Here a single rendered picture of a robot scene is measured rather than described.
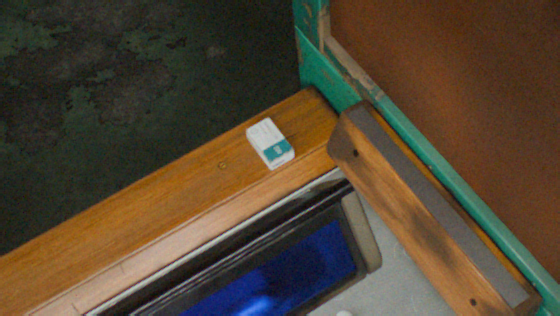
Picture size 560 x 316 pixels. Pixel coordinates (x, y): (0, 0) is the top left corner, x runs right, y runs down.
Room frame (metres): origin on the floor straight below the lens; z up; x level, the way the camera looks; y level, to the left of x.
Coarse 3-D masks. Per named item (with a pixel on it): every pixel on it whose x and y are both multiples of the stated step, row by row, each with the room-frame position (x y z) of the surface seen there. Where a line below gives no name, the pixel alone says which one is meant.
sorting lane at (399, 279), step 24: (336, 168) 0.50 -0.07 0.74; (216, 240) 0.42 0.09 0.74; (384, 240) 0.39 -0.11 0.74; (384, 264) 0.36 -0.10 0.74; (408, 264) 0.35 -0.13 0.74; (360, 288) 0.33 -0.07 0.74; (384, 288) 0.33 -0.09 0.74; (408, 288) 0.32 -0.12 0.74; (432, 288) 0.32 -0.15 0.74; (96, 312) 0.36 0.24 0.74; (312, 312) 0.31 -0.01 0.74; (336, 312) 0.31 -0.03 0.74; (360, 312) 0.30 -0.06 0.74; (384, 312) 0.30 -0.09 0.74; (408, 312) 0.29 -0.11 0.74; (432, 312) 0.29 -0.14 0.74
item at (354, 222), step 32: (320, 192) 0.25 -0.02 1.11; (352, 192) 0.25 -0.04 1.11; (256, 224) 0.25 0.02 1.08; (288, 224) 0.23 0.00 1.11; (320, 224) 0.23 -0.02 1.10; (352, 224) 0.24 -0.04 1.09; (224, 256) 0.22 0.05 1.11; (256, 256) 0.22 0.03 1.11; (288, 256) 0.22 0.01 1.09; (320, 256) 0.22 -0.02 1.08; (352, 256) 0.22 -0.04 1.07; (160, 288) 0.20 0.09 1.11; (192, 288) 0.20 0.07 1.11; (224, 288) 0.20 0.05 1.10; (256, 288) 0.20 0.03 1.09; (288, 288) 0.20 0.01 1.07; (320, 288) 0.21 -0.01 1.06
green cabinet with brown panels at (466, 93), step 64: (320, 0) 0.60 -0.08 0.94; (384, 0) 0.51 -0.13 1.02; (448, 0) 0.43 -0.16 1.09; (512, 0) 0.37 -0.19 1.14; (384, 64) 0.50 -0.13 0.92; (448, 64) 0.42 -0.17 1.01; (512, 64) 0.36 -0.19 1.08; (448, 128) 0.41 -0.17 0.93; (512, 128) 0.34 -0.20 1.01; (512, 192) 0.32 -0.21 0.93; (512, 256) 0.29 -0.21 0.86
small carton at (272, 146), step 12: (264, 120) 0.56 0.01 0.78; (252, 132) 0.54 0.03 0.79; (264, 132) 0.54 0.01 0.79; (276, 132) 0.54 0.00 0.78; (252, 144) 0.53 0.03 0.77; (264, 144) 0.52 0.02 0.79; (276, 144) 0.52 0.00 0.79; (288, 144) 0.52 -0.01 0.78; (264, 156) 0.51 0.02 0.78; (276, 156) 0.50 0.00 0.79; (288, 156) 0.50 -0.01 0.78
